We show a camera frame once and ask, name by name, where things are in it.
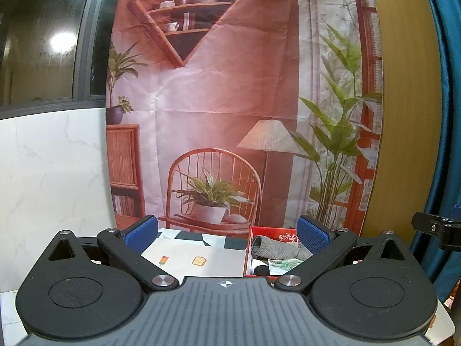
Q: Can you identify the teal blue curtain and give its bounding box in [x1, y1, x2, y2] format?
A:
[411, 0, 461, 297]

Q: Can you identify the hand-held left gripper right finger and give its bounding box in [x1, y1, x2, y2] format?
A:
[275, 215, 415, 291]

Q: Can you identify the grey knitted sock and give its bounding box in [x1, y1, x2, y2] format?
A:
[251, 235, 314, 261]

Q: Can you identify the room scene wall poster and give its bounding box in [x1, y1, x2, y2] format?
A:
[105, 0, 384, 239]

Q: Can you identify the green zongzi plush ornament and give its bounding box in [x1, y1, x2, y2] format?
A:
[268, 258, 307, 272]

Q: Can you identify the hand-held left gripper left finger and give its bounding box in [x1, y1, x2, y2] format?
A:
[41, 215, 179, 292]

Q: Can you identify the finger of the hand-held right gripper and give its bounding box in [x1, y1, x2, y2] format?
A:
[412, 211, 461, 250]

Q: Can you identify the bear printed tablecloth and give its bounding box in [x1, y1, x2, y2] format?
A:
[140, 228, 455, 345]

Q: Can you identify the wooden wall panel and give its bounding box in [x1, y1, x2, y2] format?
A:
[360, 0, 444, 261]

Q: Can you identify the red strawberry cardboard box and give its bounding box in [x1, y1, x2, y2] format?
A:
[244, 226, 318, 279]

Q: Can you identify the dark glass window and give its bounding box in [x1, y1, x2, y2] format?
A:
[0, 0, 125, 116]

